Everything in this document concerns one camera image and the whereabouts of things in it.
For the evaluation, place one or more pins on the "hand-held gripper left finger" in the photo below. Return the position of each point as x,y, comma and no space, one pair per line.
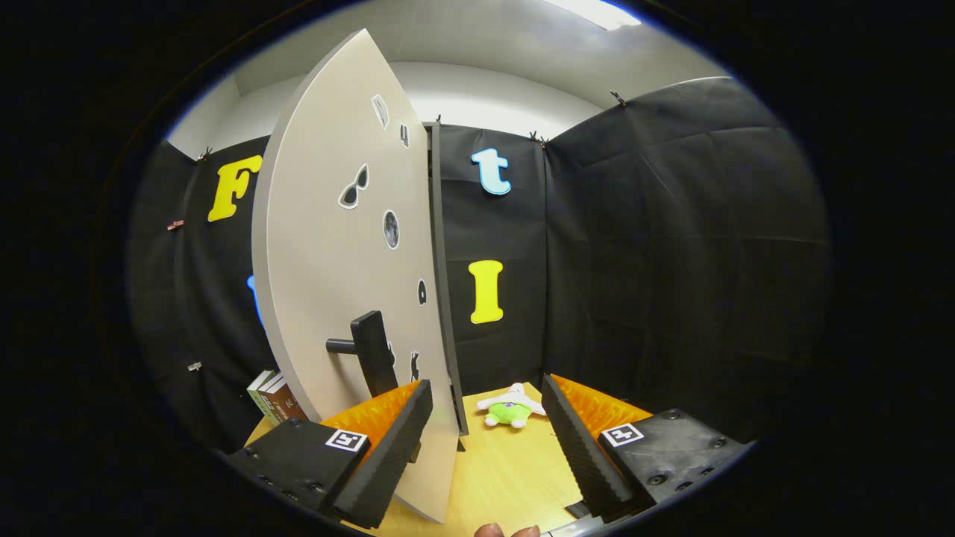
388,462

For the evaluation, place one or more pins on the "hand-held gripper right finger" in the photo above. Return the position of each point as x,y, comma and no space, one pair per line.
582,455

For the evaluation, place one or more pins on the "beige cabinet door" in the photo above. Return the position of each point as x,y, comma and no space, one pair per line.
321,224

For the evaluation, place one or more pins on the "green and pink plush toy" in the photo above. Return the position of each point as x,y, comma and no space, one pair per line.
509,414

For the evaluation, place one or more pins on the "brown book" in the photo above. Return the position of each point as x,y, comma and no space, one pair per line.
271,399
287,406

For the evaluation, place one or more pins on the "green book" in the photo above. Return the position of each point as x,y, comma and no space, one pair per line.
257,391

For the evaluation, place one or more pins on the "dark grey cabinet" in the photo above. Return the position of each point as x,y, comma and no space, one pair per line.
440,261

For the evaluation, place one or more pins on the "black backdrop cloth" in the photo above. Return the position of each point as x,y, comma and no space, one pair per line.
671,261

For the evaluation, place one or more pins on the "long ceiling light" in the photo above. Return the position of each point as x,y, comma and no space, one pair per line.
597,11

